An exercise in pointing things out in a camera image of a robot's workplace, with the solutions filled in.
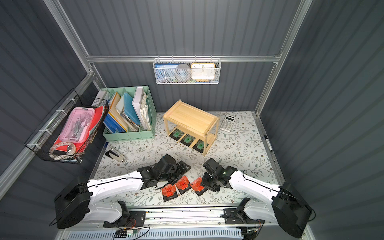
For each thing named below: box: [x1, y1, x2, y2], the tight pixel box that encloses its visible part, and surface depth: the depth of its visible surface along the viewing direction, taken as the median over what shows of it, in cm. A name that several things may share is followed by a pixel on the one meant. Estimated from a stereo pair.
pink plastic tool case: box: [58, 107, 96, 144], surface depth 74 cm
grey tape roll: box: [175, 63, 191, 82], surface depth 89 cm
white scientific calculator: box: [220, 114, 236, 133], surface depth 114 cm
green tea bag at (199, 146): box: [192, 139, 210, 154], surface depth 101 cm
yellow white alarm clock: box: [191, 62, 216, 82], surface depth 90 cm
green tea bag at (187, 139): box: [179, 133, 196, 147], surface depth 104 cm
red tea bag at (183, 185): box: [175, 175, 192, 195], surface depth 86 cm
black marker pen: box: [264, 134, 273, 152], surface depth 109 cm
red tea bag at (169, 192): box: [161, 184, 178, 202], surface depth 83 cm
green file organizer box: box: [92, 85, 157, 142], surface depth 99 cm
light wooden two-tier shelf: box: [163, 99, 220, 156], surface depth 93 cm
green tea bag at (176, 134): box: [169, 128, 185, 141], surface depth 107 cm
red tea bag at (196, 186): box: [190, 177, 209, 197], surface depth 84 cm
